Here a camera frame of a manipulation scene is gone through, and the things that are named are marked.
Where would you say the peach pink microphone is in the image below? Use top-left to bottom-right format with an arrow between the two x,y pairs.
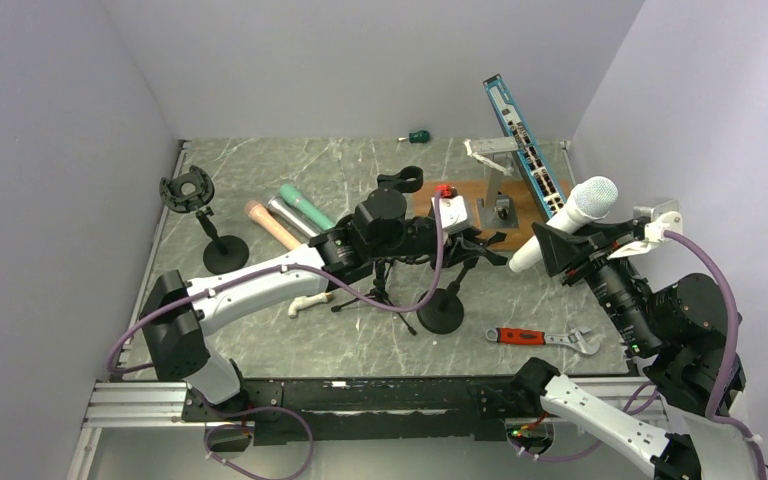
244,200 -> 301,250

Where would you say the black shock mount desk stand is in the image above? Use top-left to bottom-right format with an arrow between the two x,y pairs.
159,165 -> 250,275

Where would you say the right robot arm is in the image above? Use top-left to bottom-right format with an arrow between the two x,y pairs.
507,213 -> 768,479

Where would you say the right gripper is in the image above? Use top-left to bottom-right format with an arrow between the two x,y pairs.
531,210 -> 660,351

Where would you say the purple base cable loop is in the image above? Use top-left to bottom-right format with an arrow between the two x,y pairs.
203,405 -> 316,480

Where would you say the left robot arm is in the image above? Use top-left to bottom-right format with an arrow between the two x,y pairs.
138,186 -> 507,420

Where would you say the white and chrome faucet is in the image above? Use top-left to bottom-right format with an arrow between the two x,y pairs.
287,292 -> 333,318

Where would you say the black tripod shock mount stand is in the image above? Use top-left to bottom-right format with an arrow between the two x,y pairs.
330,260 -> 418,336

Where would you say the white microphone silver grille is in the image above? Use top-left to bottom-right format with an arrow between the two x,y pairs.
508,176 -> 620,274

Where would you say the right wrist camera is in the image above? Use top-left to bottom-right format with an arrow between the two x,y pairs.
608,199 -> 684,259

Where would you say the mint green microphone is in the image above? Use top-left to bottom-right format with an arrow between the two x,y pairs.
279,184 -> 336,230

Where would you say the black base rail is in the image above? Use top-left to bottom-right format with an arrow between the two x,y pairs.
181,375 -> 543,446

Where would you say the wooden board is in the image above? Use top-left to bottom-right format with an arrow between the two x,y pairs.
408,180 -> 572,252

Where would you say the red handled adjustable wrench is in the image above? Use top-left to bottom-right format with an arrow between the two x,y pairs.
485,327 -> 600,356

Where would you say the metal bracket on post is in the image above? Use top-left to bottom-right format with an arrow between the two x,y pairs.
463,137 -> 519,230

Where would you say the black round base clip stand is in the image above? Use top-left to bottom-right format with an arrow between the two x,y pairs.
376,166 -> 424,194

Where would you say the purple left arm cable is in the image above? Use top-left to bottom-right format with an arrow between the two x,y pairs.
105,192 -> 448,378

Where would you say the grey condenser microphone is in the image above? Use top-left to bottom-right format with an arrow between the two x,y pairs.
267,196 -> 322,238

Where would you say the green handled screwdriver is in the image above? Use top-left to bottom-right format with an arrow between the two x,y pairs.
397,130 -> 431,144

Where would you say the blue network switch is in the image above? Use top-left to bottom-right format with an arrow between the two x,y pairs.
483,74 -> 567,221

